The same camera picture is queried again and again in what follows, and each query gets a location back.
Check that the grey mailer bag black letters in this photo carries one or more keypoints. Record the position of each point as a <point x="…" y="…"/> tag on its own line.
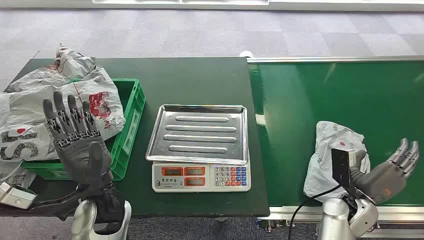
<point x="20" y="145"/>

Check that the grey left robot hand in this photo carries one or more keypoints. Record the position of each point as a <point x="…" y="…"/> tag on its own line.
<point x="79" y="162"/>

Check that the large grey red-print mailer bag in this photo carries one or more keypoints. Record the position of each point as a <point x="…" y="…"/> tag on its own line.
<point x="99" y="89"/>

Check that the small grey mailer bag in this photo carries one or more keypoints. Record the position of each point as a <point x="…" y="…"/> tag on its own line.
<point x="20" y="179"/>

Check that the white round roller cap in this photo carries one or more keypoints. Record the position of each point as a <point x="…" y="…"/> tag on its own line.
<point x="245" y="54"/>

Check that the black left camera bracket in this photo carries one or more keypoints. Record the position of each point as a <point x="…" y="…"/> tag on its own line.
<point x="68" y="213"/>

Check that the green plastic crate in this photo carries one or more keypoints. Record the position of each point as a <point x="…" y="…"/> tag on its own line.
<point x="127" y="142"/>

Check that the white electronic scale base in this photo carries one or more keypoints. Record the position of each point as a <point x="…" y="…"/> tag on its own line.
<point x="198" y="185"/>

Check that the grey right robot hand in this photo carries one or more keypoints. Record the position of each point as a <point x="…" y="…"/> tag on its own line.
<point x="384" y="182"/>

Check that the stainless steel weighing tray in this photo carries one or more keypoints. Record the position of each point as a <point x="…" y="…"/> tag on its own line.
<point x="198" y="132"/>

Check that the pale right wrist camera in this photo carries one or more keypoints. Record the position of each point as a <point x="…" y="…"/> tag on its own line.
<point x="341" y="167"/>

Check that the green conveyor belt machine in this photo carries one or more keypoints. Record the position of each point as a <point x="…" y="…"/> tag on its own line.
<point x="331" y="99"/>

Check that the crumpled grey mailer bag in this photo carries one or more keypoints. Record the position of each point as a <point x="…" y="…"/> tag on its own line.
<point x="66" y="66"/>

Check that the grey plastic mailer package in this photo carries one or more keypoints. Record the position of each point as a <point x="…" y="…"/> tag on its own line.
<point x="321" y="159"/>

